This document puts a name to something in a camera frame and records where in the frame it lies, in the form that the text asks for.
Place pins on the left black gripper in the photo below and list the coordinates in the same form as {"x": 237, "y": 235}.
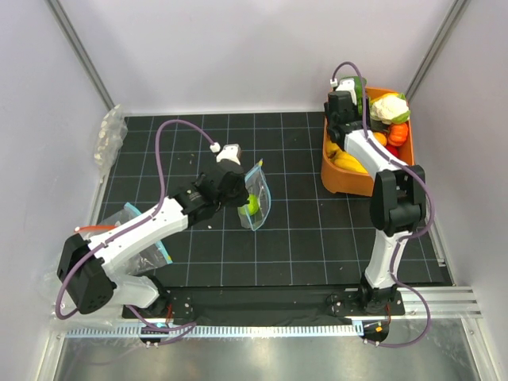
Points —
{"x": 241, "y": 198}

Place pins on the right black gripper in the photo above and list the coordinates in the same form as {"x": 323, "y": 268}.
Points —
{"x": 354, "y": 109}

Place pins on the green lime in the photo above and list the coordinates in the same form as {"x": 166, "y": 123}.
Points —
{"x": 251, "y": 207}

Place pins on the clear zip bag blue zipper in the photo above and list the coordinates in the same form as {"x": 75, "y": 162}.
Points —
{"x": 256, "y": 183}

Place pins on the orange mango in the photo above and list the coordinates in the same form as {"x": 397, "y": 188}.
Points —
{"x": 381, "y": 138}

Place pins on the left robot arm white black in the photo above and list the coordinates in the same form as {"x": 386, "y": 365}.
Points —
{"x": 91, "y": 271}

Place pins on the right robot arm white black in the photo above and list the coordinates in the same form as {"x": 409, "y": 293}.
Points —
{"x": 398, "y": 202}

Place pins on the spare zip bag blue zipper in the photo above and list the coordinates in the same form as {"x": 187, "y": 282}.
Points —
{"x": 150, "y": 258}

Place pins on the pile of clear zip bags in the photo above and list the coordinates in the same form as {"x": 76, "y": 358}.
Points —
{"x": 105, "y": 318}

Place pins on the bag of white pieces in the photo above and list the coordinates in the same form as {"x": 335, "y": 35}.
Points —
{"x": 111, "y": 136}

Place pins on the green bell pepper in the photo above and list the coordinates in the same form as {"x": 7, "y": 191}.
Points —
{"x": 359, "y": 82}

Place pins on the yellow star fruit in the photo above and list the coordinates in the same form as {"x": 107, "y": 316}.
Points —
{"x": 342, "y": 159}

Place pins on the white cauliflower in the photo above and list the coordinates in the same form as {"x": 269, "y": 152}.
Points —
{"x": 390, "y": 108}

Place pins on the black gridded mat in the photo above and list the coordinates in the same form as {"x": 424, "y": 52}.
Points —
{"x": 310, "y": 237}

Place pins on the small orange pumpkin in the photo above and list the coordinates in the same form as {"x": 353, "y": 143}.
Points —
{"x": 398, "y": 134}

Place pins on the red apple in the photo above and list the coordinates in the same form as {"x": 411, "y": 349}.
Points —
{"x": 392, "y": 150}

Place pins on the orange plastic basket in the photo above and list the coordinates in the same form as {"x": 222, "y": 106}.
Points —
{"x": 339, "y": 180}

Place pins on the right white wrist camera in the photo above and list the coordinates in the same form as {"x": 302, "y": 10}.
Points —
{"x": 347, "y": 85}

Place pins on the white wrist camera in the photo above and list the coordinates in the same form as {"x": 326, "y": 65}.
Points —
{"x": 347, "y": 85}
{"x": 230, "y": 152}

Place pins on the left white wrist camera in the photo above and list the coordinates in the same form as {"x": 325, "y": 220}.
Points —
{"x": 230, "y": 152}

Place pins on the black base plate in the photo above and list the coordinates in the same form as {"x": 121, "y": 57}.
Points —
{"x": 272, "y": 305}

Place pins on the slotted cable duct rail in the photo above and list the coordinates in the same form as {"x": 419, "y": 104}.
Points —
{"x": 140, "y": 330}

